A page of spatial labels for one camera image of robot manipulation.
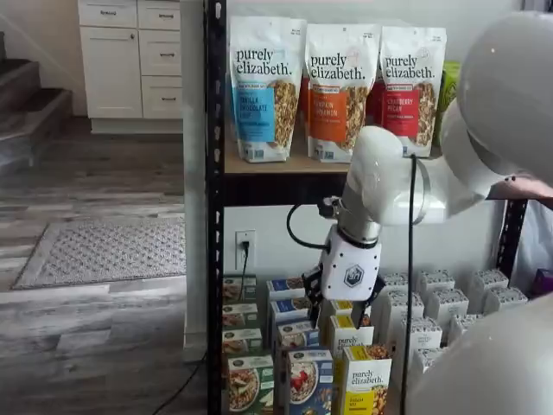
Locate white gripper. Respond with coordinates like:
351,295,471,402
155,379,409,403
301,227,387,330

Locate blue flax oatmeal box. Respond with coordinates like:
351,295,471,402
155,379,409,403
287,347,334,415
265,277,308,299
276,319,321,351
270,297,315,323

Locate yellow purely elizabeth box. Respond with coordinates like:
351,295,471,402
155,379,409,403
342,344,393,415
330,314,375,347
327,297,355,316

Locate white organic pantry box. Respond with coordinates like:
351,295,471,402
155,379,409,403
412,347,446,375
483,286,528,312
427,287,470,316
470,267,510,289
399,317,443,351
416,268,455,291
448,314,481,343
382,290,425,321
382,271,410,295

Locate green apple cinnamon oatmeal box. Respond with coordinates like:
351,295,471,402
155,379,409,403
227,354,276,415
222,328,264,358
222,275,258,303
222,303,259,330

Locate black metal shelf rack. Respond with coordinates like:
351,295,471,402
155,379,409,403
205,0,531,415

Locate purple box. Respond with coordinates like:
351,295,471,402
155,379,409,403
535,267,553,297

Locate green Bobo's apple pie box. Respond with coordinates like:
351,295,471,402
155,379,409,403
439,60,462,146

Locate granola bag red label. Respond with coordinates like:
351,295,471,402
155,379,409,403
378,25,448,159
365,81,385,131

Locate granola bag orange label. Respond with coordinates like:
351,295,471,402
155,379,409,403
299,77,310,126
304,23,381,164

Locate white plastic bag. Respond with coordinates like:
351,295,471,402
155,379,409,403
516,201,553,299

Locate grey patterned rug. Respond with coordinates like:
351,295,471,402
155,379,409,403
11,218,187,291

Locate granola bag blue label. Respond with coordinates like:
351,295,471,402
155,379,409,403
228,16,308,164

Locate white kitchen cabinet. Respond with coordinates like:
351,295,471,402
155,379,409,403
78,0,182,135

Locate clear plastic storage bin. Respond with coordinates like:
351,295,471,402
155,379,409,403
0,127,44,195

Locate dark wooden stairs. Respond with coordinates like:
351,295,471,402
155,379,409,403
0,32,73,144

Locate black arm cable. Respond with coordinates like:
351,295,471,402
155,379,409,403
399,154,419,415

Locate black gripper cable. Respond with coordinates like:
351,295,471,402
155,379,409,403
286,202,332,252

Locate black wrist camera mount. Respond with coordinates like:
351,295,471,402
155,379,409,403
317,196,345,217

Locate white wall outlet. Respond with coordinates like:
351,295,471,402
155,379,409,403
235,231,256,270

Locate black power plug cable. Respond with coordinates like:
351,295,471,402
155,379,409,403
238,240,252,280

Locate black floor cable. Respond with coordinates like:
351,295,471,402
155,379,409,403
150,348,207,415

